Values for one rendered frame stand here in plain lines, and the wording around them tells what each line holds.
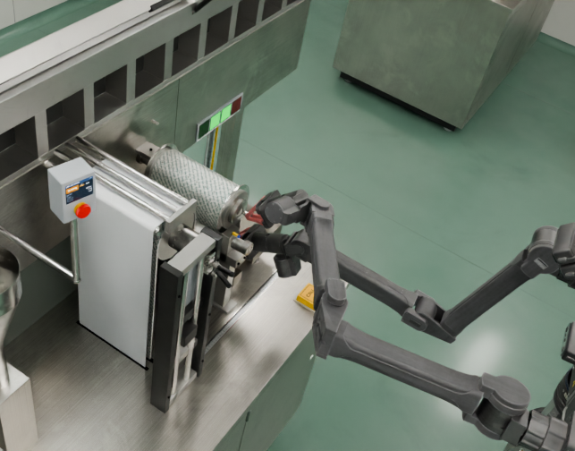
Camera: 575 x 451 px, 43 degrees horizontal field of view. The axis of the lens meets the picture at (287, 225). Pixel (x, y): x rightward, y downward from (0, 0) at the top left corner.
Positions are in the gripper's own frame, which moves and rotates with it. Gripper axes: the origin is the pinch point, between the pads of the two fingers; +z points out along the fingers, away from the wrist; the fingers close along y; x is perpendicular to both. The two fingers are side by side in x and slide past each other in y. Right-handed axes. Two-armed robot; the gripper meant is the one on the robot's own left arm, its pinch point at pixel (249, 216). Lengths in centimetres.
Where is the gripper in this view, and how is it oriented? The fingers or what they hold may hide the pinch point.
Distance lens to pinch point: 198.4
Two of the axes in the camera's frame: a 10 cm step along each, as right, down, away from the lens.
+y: 4.9, -5.1, 7.1
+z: -7.3, 2.0, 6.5
